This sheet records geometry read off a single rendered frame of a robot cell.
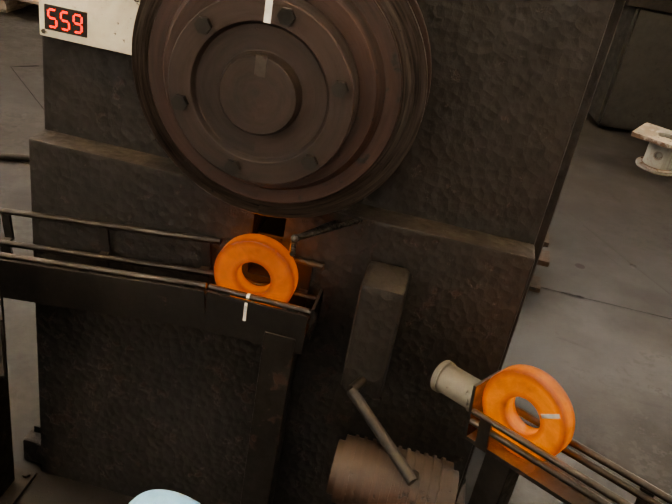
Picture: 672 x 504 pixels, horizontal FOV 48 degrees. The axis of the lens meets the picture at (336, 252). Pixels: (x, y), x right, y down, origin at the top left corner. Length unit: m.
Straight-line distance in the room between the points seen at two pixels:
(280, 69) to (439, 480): 0.74
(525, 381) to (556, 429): 0.08
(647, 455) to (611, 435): 0.11
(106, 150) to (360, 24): 0.60
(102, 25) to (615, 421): 1.90
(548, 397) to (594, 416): 1.34
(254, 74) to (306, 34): 0.09
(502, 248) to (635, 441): 1.29
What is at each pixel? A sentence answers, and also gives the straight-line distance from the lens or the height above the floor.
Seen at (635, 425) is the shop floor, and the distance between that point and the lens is 2.61.
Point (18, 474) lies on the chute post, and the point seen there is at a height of 0.01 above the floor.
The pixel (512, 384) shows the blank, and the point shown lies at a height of 0.75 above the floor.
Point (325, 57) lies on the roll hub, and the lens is 1.09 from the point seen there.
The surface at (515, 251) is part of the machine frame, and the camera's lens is 1.38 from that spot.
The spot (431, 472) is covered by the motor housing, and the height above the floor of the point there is 0.53.
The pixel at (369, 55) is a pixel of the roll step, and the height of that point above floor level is 1.19.
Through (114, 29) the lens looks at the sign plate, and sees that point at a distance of 1.44.
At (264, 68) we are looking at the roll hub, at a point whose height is 1.16.
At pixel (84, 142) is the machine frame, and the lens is 1.54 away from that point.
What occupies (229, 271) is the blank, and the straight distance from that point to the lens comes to 1.40.
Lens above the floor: 1.47
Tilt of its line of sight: 29 degrees down
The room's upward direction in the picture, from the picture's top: 10 degrees clockwise
